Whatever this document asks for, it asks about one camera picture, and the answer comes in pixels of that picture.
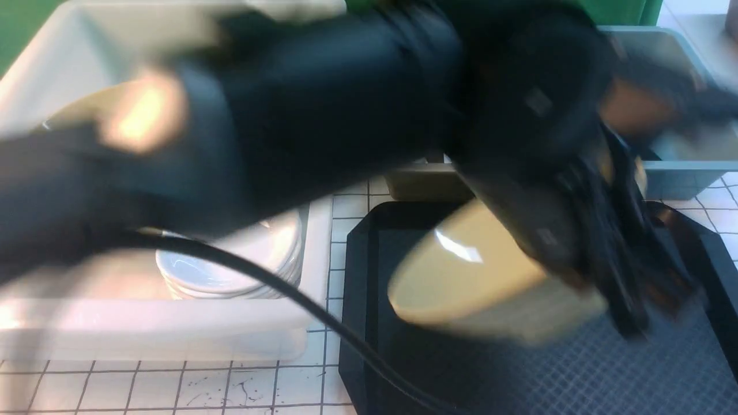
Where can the top tan bowl in stack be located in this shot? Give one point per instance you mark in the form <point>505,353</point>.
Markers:
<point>100,105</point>

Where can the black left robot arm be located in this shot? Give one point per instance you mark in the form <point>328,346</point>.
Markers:
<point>280,114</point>

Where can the large white plastic bin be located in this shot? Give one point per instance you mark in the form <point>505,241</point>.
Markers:
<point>117,306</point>

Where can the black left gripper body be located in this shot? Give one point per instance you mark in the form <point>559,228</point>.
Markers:
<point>586,224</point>

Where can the olive grey spoon bin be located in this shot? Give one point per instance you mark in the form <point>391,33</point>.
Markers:
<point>428,180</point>

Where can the tan noodle bowl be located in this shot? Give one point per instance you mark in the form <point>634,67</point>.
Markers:
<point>468,277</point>

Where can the blue grey chopstick bin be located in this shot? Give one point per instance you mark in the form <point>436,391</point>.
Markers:
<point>680,166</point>

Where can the black serving tray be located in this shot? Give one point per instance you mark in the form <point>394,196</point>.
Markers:
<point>685,369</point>

